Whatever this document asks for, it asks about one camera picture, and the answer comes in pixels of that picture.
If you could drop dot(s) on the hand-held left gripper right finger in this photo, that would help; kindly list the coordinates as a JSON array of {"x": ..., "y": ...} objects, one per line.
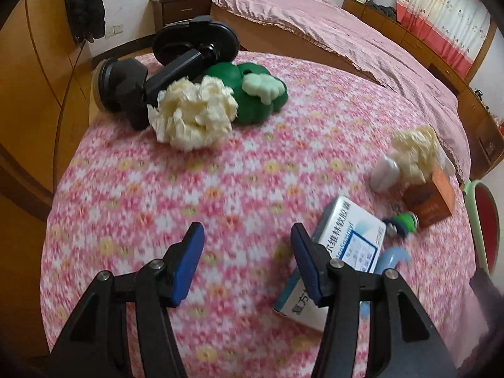
[{"x": 309, "y": 267}]

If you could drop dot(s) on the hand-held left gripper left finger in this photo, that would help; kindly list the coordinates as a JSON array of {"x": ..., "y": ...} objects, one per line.
[{"x": 187, "y": 267}]

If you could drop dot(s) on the blue and white medicine box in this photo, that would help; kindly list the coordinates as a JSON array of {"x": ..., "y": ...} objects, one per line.
[{"x": 346, "y": 236}]

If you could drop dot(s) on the red bin with green rim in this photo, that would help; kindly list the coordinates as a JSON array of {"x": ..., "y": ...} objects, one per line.
[{"x": 486, "y": 224}]

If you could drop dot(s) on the blue and green sock roll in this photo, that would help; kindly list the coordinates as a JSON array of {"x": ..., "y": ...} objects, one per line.
[{"x": 405, "y": 222}]

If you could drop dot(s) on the pink floral tablecloth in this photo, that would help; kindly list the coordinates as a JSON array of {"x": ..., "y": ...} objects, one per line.
[{"x": 157, "y": 204}]

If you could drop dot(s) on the light blue plastic piece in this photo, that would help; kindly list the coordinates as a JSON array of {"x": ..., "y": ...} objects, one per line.
[{"x": 391, "y": 260}]

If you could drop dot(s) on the orange cardboard box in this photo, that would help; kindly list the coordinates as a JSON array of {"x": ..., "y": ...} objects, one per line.
[{"x": 429, "y": 201}]

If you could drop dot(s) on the white socks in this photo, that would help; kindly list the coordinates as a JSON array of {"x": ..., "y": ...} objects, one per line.
[{"x": 384, "y": 173}]

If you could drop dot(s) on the cream cauliflower toy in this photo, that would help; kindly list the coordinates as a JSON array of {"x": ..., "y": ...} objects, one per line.
[{"x": 193, "y": 114}]

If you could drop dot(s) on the long low wooden cabinet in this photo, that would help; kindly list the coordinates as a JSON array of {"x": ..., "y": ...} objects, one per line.
[{"x": 484, "y": 134}]

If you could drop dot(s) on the green plush toy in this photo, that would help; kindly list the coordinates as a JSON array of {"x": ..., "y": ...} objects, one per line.
[{"x": 244, "y": 106}]

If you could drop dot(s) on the black dumbbell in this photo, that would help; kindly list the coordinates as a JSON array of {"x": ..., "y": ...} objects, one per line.
[{"x": 177, "y": 75}]

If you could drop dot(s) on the wooden wardrobe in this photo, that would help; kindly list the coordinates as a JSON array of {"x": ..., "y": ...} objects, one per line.
[{"x": 35, "y": 106}]

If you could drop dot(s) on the dark wooden nightstand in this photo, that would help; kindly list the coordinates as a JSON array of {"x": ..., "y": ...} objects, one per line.
[{"x": 177, "y": 8}]

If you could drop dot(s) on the dark clothes pile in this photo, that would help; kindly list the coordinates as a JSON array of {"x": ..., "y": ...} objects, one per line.
[{"x": 384, "y": 11}]

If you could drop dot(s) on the black jacket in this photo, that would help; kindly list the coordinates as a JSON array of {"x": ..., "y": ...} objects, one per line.
[{"x": 82, "y": 4}]

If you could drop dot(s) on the white and red curtain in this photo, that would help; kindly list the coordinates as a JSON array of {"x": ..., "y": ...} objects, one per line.
[{"x": 441, "y": 12}]

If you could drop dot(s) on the white wall outlet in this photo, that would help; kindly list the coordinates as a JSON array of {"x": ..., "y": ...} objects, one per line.
[{"x": 114, "y": 29}]

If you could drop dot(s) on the wooden window frame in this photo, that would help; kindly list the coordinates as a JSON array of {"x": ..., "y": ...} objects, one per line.
[{"x": 482, "y": 53}]

